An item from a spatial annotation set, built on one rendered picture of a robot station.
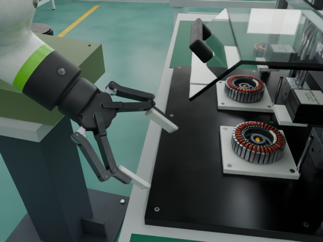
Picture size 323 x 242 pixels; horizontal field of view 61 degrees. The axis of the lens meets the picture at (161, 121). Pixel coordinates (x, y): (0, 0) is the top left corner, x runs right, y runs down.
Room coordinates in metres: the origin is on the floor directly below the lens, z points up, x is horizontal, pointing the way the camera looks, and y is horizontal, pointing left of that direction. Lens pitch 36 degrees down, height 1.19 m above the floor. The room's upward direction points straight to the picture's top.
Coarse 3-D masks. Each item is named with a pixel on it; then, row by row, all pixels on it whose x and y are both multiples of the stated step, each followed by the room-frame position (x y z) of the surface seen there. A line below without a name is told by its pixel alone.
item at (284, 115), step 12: (288, 96) 0.48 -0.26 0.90; (300, 96) 0.46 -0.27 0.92; (312, 96) 0.46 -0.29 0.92; (276, 108) 0.48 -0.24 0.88; (288, 108) 0.46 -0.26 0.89; (300, 108) 0.43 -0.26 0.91; (312, 108) 0.42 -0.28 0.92; (288, 120) 0.43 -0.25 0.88; (300, 120) 0.42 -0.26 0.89; (312, 120) 0.42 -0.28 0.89
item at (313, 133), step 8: (312, 128) 0.48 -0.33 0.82; (320, 128) 0.48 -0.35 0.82; (320, 136) 0.45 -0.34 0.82; (312, 144) 0.46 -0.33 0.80; (320, 144) 0.43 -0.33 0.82; (312, 152) 0.45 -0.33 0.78; (320, 152) 0.42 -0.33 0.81; (312, 160) 0.43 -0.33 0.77; (320, 160) 0.41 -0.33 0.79; (320, 168) 0.41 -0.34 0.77
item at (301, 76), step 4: (260, 68) 0.67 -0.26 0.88; (264, 68) 0.67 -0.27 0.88; (268, 68) 0.67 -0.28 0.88; (272, 68) 0.66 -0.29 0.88; (276, 68) 0.66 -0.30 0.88; (280, 68) 0.66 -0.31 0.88; (284, 68) 0.66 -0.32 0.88; (288, 68) 0.66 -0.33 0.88; (292, 68) 0.66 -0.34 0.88; (296, 68) 0.66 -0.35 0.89; (300, 68) 0.66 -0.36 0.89; (304, 68) 0.65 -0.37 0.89; (308, 68) 0.65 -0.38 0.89; (312, 68) 0.65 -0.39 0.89; (316, 68) 0.65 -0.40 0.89; (320, 68) 0.65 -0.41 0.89; (300, 72) 0.69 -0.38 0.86; (304, 72) 0.66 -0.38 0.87; (296, 76) 0.71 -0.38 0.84; (300, 76) 0.68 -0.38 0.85; (304, 76) 0.66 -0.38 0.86; (296, 80) 0.70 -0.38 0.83; (300, 80) 0.68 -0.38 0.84; (304, 80) 0.66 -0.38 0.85; (300, 84) 0.66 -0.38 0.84
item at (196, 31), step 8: (192, 24) 0.46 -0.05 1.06; (200, 24) 0.44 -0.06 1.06; (192, 32) 0.42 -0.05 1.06; (200, 32) 0.40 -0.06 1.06; (208, 32) 0.46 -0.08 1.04; (192, 40) 0.38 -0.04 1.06; (200, 40) 0.37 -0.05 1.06; (192, 48) 0.37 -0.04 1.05; (200, 48) 0.37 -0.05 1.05; (208, 48) 0.37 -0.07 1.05; (200, 56) 0.37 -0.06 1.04; (208, 56) 0.37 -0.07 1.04
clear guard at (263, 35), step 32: (224, 32) 0.42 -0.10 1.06; (256, 32) 0.39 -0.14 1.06; (288, 32) 0.39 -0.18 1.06; (320, 32) 0.39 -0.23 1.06; (192, 64) 0.40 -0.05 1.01; (224, 64) 0.32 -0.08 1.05; (256, 64) 0.29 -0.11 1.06; (288, 64) 0.29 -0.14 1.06; (320, 64) 0.29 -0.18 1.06; (192, 96) 0.30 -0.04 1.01
